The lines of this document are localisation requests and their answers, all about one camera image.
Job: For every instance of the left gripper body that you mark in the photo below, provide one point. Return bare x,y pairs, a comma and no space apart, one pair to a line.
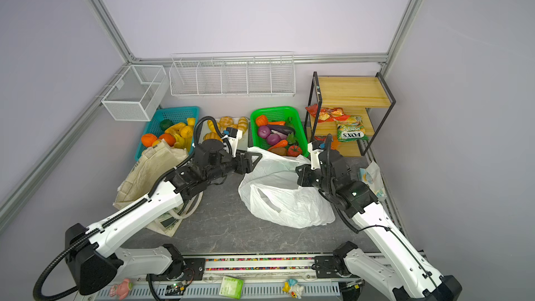
227,166

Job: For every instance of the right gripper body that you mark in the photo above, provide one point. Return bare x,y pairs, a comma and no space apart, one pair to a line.
314,178

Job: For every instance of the white plastic grocery bag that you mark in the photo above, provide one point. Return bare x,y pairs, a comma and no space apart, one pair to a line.
272,193

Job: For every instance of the beige canvas tote bag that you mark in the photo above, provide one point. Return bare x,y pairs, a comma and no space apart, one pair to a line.
153,163

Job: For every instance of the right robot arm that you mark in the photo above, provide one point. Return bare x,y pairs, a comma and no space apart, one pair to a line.
409,276

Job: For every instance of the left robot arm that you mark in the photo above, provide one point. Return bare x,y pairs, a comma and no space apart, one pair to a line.
95,255

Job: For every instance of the toy striped bread roll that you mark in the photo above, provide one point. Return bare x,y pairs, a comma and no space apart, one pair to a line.
212,135

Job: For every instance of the orange drink bottle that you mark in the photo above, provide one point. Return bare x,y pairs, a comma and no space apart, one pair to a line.
334,143

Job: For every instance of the purple toy onion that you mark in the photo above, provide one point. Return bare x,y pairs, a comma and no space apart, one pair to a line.
264,132
273,139

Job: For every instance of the brown toy potato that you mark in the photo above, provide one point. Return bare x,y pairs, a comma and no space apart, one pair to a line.
281,151

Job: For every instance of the toy croissant bread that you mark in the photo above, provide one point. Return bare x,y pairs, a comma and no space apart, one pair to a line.
225,122

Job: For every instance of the red toy tomato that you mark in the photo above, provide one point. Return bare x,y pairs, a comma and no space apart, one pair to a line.
294,151

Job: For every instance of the orange toy carrot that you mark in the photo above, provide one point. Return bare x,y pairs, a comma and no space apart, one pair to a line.
281,144

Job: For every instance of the toy banana bunch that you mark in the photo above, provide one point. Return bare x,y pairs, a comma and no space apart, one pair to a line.
182,133

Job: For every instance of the tissue pack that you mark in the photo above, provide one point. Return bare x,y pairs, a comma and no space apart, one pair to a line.
373,178

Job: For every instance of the orange toy pepper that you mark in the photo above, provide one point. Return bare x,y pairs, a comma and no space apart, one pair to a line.
261,121

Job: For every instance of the green Fox's candy bag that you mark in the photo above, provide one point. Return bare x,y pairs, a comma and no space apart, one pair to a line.
352,129

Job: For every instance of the dark toy eggplant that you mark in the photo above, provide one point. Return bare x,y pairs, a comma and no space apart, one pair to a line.
285,130

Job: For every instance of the toy orange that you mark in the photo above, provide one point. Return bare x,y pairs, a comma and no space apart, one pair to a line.
169,139
148,140

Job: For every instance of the red snack bag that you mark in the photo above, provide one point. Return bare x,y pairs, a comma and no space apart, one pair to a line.
327,114

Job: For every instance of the teal plastic basket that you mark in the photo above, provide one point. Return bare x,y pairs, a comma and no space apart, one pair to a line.
165,118

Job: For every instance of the green plastic basket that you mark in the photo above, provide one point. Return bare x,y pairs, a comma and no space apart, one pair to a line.
287,116

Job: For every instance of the green toy lime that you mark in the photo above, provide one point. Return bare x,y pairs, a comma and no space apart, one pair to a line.
165,124

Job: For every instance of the yellow white toy figure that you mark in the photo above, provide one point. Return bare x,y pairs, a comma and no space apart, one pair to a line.
293,288

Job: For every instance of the green small box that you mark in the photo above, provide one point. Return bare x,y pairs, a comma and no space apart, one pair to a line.
231,287

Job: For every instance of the pink toy figure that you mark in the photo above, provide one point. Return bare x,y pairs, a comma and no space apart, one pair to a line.
122,290

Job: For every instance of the wooden black-frame shelf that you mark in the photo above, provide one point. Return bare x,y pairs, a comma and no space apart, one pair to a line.
367,97

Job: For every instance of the long white wire basket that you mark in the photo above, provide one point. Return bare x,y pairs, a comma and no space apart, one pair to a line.
232,74

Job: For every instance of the small white wire basket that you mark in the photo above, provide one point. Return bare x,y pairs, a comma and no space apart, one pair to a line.
137,93

